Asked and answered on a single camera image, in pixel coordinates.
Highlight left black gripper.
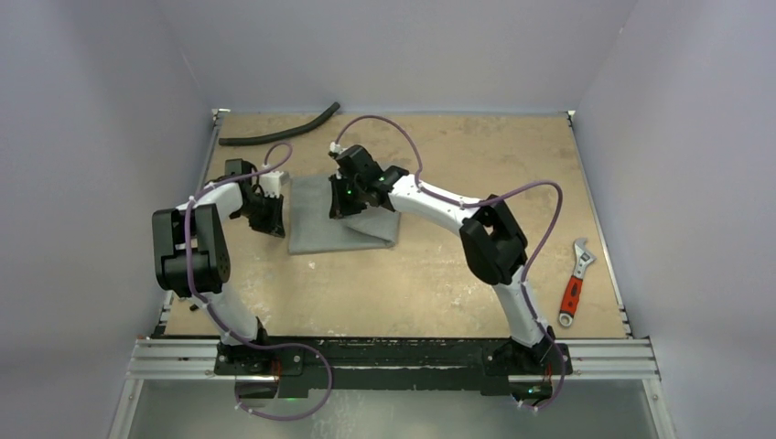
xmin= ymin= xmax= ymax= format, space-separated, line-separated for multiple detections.
xmin=234 ymin=192 xmax=285 ymax=238

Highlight grey cloth napkin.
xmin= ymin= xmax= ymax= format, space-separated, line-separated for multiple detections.
xmin=287 ymin=174 xmax=403 ymax=256

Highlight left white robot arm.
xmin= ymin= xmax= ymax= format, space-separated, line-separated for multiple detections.
xmin=151 ymin=159 xmax=289 ymax=374

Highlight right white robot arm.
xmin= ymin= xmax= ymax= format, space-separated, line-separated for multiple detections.
xmin=329 ymin=143 xmax=555 ymax=372

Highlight black foam tube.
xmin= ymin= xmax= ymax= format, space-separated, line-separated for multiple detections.
xmin=218 ymin=102 xmax=341 ymax=148

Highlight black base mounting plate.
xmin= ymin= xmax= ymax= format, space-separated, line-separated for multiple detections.
xmin=214 ymin=337 xmax=573 ymax=400

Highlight red adjustable wrench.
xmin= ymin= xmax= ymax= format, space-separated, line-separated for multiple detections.
xmin=558 ymin=238 xmax=597 ymax=328

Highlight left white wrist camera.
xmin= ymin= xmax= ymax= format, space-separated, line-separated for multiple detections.
xmin=258 ymin=171 xmax=290 ymax=198

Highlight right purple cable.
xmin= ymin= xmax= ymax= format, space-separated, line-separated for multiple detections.
xmin=329 ymin=114 xmax=565 ymax=413

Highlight aluminium frame rail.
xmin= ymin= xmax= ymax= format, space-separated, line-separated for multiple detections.
xmin=125 ymin=338 xmax=660 ymax=380

